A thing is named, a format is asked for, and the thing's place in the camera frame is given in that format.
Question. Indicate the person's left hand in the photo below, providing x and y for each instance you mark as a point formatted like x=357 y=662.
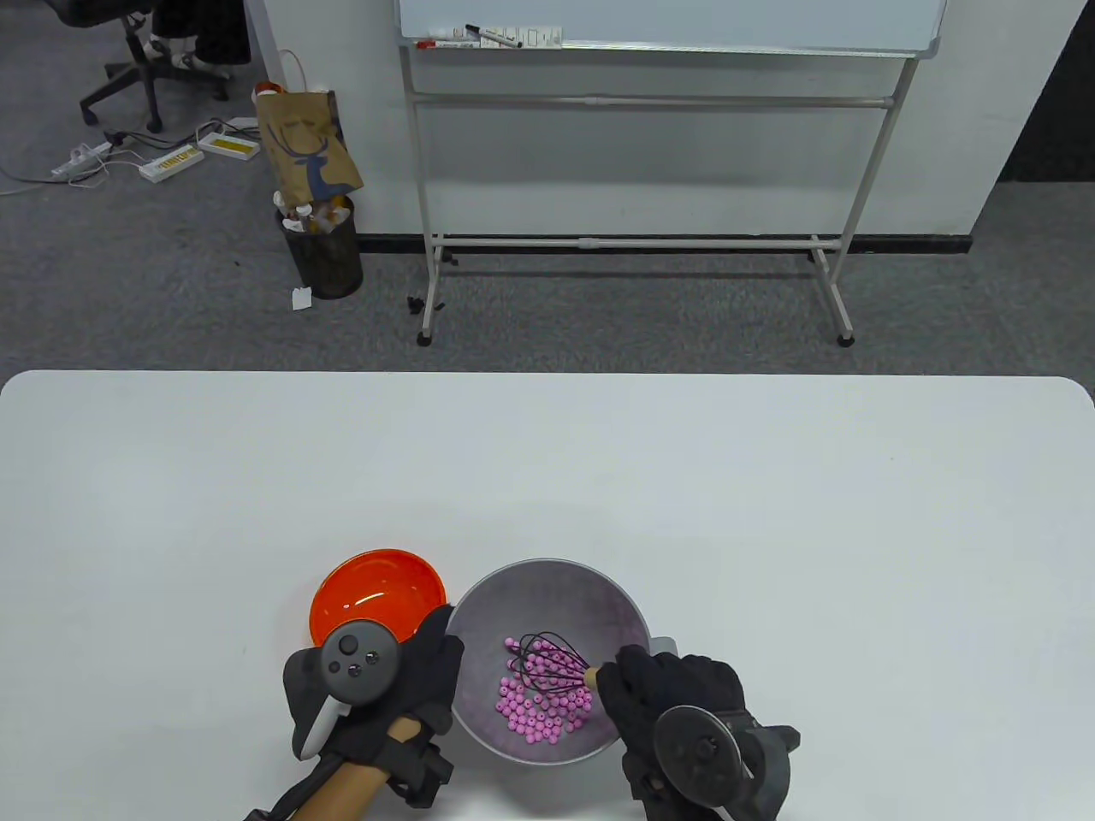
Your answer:
x=428 y=676

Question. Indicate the person's right hand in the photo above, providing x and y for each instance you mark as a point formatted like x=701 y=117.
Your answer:
x=659 y=684

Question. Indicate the orange bowl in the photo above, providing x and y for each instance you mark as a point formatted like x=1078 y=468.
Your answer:
x=376 y=581

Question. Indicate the pile of pink plastic beads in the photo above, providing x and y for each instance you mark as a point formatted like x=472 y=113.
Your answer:
x=539 y=718

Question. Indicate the grey salad bowl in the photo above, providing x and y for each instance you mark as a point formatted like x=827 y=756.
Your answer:
x=556 y=599

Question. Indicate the grey left hand controller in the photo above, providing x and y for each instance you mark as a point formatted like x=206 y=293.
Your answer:
x=359 y=658

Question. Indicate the grey hand controller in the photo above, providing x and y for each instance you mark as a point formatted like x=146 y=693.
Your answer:
x=697 y=753
x=359 y=658

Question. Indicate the grey right hand controller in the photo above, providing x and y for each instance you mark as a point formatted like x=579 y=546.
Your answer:
x=697 y=753

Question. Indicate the small black debris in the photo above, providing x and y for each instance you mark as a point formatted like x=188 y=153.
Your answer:
x=417 y=303

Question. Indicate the white paper scrap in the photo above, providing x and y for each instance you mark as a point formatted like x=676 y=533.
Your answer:
x=301 y=299

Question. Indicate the black mesh waste bin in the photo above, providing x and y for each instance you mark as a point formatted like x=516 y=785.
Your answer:
x=329 y=261

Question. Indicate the pile of discarded bottles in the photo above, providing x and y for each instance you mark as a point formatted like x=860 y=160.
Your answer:
x=304 y=214

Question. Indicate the brown paper bag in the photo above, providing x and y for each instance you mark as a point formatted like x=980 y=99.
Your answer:
x=304 y=145

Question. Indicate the white box with yellow label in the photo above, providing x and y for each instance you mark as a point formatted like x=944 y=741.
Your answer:
x=171 y=162
x=229 y=145

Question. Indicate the small white adapter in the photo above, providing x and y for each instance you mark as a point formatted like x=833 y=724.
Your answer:
x=241 y=123

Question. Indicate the red capped white container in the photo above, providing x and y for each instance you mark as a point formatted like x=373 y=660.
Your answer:
x=267 y=88

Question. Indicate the white power strip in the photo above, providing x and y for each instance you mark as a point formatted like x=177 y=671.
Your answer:
x=79 y=160

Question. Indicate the red marker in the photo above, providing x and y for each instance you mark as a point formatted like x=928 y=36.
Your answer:
x=445 y=44

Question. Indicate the black marker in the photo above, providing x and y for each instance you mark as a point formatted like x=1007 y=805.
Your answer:
x=492 y=36

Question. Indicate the white whiteboard eraser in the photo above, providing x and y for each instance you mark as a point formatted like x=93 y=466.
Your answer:
x=543 y=38

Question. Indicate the whiteboard on metal stand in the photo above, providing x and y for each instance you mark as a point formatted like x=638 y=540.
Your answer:
x=667 y=21

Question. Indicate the black office chair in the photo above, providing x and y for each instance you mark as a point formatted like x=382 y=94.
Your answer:
x=147 y=73

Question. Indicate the black door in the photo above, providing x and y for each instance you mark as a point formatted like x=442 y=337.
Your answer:
x=1061 y=103

